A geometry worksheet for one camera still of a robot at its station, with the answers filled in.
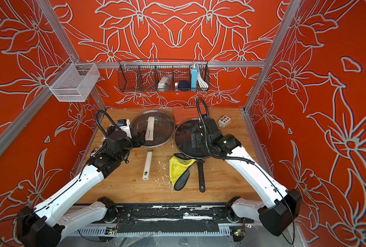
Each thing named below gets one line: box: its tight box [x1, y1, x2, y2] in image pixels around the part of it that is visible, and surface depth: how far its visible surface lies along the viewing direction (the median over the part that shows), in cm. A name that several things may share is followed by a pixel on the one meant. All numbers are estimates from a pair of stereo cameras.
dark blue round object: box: [177, 80, 191, 92], surface depth 97 cm
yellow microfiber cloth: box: [169, 153, 197, 191], surface depth 85 cm
